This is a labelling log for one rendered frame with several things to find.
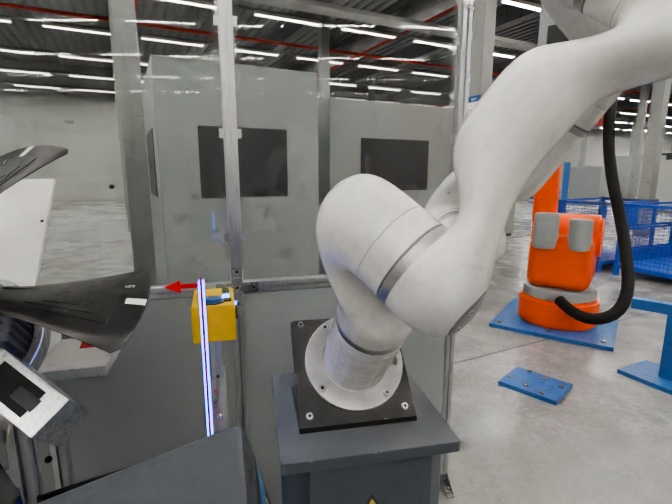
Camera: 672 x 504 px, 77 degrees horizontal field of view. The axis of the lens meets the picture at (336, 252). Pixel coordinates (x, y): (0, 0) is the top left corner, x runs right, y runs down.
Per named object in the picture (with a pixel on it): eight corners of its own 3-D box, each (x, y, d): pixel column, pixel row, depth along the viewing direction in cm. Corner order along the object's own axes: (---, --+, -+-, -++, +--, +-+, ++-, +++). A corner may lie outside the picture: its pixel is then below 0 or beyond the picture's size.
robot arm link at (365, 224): (374, 371, 62) (422, 289, 43) (293, 286, 69) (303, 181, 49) (425, 323, 68) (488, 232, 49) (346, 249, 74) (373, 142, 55)
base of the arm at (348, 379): (398, 321, 89) (425, 274, 74) (404, 415, 77) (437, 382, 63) (308, 313, 87) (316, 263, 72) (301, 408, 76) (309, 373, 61)
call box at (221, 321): (196, 326, 115) (194, 288, 113) (234, 323, 117) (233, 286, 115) (193, 350, 99) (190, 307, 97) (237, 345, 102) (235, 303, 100)
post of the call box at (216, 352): (211, 373, 111) (209, 328, 109) (223, 371, 112) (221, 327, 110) (211, 378, 109) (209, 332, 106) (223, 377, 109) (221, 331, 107)
